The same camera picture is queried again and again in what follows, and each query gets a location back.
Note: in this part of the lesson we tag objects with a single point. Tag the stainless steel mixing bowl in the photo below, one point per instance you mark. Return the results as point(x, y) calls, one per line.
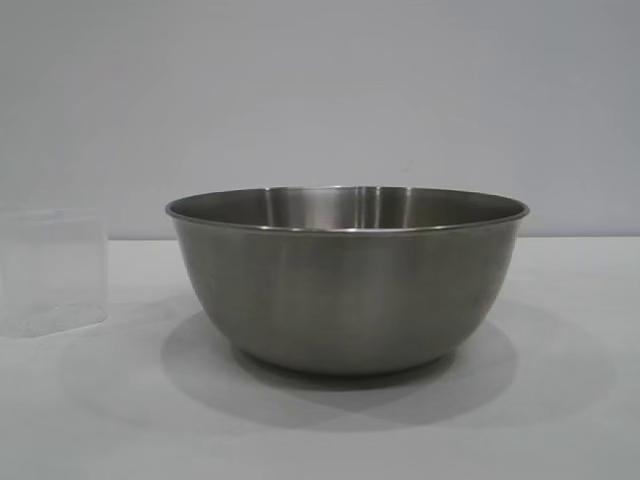
point(345, 285)

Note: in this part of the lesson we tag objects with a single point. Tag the translucent plastic measuring cup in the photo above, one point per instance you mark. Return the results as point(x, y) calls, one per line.
point(55, 265)

